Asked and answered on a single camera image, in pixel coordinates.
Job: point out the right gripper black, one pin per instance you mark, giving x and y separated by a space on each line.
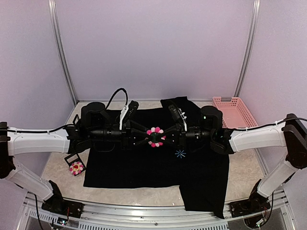
181 142

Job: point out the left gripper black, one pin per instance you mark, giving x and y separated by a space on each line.
128 140

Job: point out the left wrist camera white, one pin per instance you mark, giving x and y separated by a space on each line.
127 112

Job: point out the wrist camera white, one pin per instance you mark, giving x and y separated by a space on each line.
178 116
127 112

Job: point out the black t-shirt blue logo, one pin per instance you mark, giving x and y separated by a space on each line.
200 173

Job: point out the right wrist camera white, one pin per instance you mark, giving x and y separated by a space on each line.
178 116

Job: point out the pink plastic basket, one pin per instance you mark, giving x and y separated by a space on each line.
235 112

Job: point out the right aluminium frame post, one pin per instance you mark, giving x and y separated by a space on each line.
249 46

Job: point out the flower brooch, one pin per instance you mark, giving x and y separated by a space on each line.
76 168
156 138

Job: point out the left aluminium frame post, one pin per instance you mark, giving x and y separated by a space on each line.
60 48

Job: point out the front aluminium rail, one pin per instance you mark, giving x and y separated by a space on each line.
97 216

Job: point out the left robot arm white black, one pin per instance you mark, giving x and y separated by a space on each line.
93 125

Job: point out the aluminium frame post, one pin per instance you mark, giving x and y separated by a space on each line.
249 46
60 48

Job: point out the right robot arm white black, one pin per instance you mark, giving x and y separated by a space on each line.
289 133

